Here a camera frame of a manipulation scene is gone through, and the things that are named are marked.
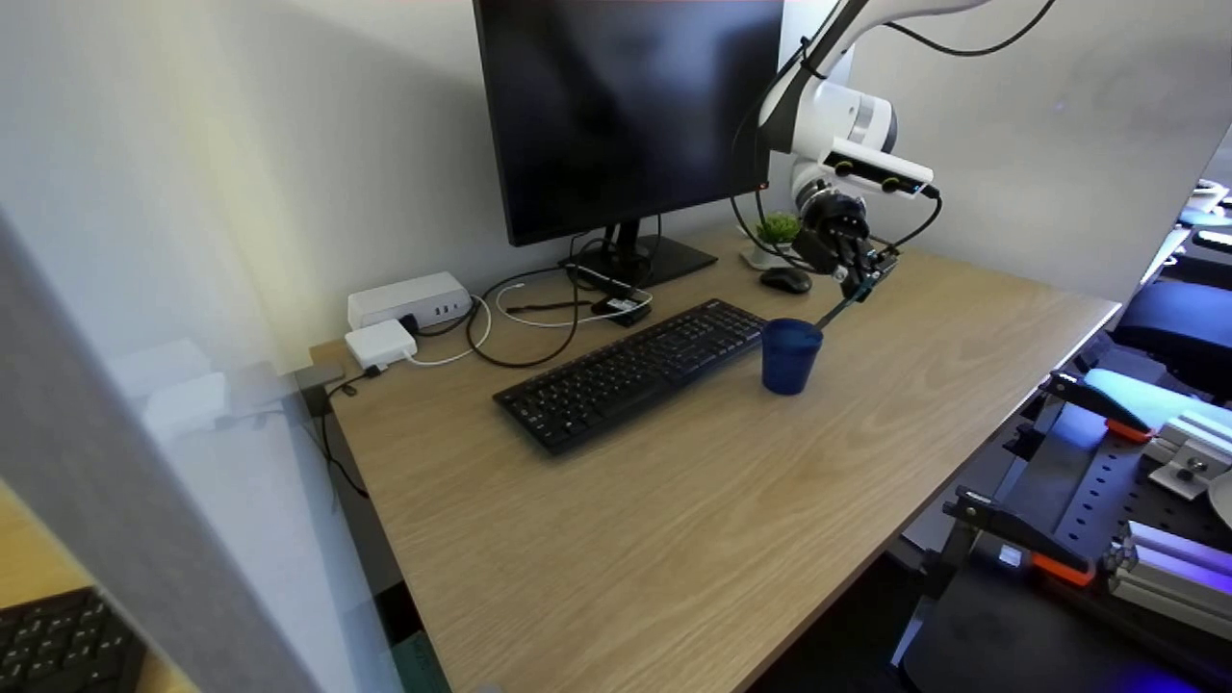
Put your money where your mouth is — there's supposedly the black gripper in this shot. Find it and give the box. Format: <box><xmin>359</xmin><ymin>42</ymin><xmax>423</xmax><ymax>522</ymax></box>
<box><xmin>789</xmin><ymin>187</ymin><xmax>903</xmax><ymax>308</ymax></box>

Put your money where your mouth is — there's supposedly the blue plastic cup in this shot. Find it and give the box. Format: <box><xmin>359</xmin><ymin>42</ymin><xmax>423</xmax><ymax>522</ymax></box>
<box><xmin>760</xmin><ymin>315</ymin><xmax>828</xmax><ymax>399</ymax></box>

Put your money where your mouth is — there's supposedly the black computer mouse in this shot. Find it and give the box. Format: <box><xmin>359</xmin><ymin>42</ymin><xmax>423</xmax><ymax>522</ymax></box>
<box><xmin>754</xmin><ymin>260</ymin><xmax>815</xmax><ymax>299</ymax></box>

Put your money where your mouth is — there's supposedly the white square plant tray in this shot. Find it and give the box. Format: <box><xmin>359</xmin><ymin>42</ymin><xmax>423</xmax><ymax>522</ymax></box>
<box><xmin>738</xmin><ymin>236</ymin><xmax>811</xmax><ymax>278</ymax></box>

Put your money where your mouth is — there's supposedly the black monitor stand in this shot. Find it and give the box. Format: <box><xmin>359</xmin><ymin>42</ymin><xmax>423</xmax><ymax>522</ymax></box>
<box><xmin>562</xmin><ymin>216</ymin><xmax>721</xmax><ymax>292</ymax></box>

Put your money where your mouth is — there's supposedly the pale desk divider panel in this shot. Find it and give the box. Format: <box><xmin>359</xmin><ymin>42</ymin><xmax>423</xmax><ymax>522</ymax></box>
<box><xmin>0</xmin><ymin>216</ymin><xmax>325</xmax><ymax>693</ymax></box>
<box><xmin>820</xmin><ymin>0</ymin><xmax>1232</xmax><ymax>308</ymax></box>

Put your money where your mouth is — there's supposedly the black clamp with orange tip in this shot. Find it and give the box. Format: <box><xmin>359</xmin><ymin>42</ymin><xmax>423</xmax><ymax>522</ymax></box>
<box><xmin>939</xmin><ymin>485</ymin><xmax>1109</xmax><ymax>594</ymax></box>
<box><xmin>1037</xmin><ymin>367</ymin><xmax>1155</xmax><ymax>449</ymax></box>

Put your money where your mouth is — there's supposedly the small black dongle device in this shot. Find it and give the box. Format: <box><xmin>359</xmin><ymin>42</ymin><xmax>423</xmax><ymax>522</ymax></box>
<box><xmin>588</xmin><ymin>292</ymin><xmax>660</xmax><ymax>327</ymax></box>

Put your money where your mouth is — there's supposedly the black computer keyboard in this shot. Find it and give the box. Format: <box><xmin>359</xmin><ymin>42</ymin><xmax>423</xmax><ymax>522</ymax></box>
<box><xmin>490</xmin><ymin>295</ymin><xmax>770</xmax><ymax>458</ymax></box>

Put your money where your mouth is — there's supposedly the black computer monitor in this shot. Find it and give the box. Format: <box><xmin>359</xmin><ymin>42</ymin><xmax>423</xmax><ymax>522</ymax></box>
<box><xmin>470</xmin><ymin>0</ymin><xmax>784</xmax><ymax>250</ymax></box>

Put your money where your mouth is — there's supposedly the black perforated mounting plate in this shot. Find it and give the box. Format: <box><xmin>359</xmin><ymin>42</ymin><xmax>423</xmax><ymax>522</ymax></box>
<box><xmin>997</xmin><ymin>399</ymin><xmax>1166</xmax><ymax>568</ymax></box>

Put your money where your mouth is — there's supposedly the dark navy box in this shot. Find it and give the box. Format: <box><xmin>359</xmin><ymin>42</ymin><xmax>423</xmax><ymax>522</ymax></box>
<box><xmin>1109</xmin><ymin>270</ymin><xmax>1232</xmax><ymax>394</ymax></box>

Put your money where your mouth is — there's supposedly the light blue flat object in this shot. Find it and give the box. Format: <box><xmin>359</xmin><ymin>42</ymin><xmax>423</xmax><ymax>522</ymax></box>
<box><xmin>1082</xmin><ymin>360</ymin><xmax>1232</xmax><ymax>441</ymax></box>

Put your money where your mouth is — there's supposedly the silver aluminium extrusion bar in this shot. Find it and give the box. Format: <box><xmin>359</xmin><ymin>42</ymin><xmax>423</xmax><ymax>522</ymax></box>
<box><xmin>1104</xmin><ymin>515</ymin><xmax>1232</xmax><ymax>646</ymax></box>

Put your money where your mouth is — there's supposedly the white power strip box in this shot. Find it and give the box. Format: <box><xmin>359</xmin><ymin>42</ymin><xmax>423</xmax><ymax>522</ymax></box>
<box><xmin>344</xmin><ymin>270</ymin><xmax>477</xmax><ymax>333</ymax></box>

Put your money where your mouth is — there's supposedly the small white adapter box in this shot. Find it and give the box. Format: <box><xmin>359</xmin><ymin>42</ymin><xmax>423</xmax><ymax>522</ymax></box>
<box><xmin>344</xmin><ymin>315</ymin><xmax>423</xmax><ymax>377</ymax></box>

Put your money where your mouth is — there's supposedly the black keyboard on wooden desk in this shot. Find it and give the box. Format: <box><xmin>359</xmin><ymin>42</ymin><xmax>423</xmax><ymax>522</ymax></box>
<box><xmin>0</xmin><ymin>583</ymin><xmax>149</xmax><ymax>693</ymax></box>

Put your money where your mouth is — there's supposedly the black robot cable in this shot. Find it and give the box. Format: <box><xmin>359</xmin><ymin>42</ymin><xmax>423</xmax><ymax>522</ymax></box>
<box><xmin>729</xmin><ymin>0</ymin><xmax>1062</xmax><ymax>260</ymax></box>

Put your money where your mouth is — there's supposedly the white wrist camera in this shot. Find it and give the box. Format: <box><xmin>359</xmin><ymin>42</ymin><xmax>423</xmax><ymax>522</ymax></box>
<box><xmin>815</xmin><ymin>133</ymin><xmax>943</xmax><ymax>204</ymax></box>

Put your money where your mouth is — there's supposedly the silver metal bracket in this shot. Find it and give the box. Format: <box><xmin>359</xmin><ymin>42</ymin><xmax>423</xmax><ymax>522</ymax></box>
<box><xmin>1143</xmin><ymin>415</ymin><xmax>1232</xmax><ymax>503</ymax></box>

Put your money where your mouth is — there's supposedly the black looped cable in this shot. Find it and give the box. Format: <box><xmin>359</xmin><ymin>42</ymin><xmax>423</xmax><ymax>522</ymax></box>
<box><xmin>462</xmin><ymin>260</ymin><xmax>588</xmax><ymax>373</ymax></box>

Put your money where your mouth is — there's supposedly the white cable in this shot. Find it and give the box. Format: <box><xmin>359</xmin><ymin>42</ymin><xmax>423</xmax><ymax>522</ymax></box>
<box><xmin>407</xmin><ymin>274</ymin><xmax>583</xmax><ymax>373</ymax></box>

